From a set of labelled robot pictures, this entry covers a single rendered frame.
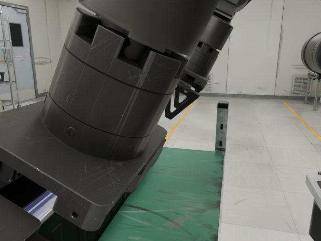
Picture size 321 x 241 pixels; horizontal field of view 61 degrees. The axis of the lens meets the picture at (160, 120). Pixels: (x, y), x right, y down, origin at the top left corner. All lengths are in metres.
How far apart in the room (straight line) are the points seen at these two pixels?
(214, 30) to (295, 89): 7.17
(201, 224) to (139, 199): 0.14
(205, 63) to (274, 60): 6.99
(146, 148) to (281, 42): 7.39
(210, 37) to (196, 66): 0.06
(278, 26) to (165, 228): 7.18
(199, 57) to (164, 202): 0.29
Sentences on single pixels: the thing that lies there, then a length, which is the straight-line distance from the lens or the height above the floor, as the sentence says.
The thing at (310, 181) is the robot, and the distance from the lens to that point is 0.50.
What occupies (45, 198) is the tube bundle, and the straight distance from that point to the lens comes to 0.52.
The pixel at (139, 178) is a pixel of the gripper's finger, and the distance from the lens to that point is 0.16.
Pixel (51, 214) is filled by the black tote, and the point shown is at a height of 1.06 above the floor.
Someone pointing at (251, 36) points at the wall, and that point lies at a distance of 7.45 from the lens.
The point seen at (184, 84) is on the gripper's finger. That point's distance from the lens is 0.50.
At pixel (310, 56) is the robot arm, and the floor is 1.23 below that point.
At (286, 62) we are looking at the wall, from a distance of 7.56.
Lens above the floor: 1.24
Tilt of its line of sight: 15 degrees down
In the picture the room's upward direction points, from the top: straight up
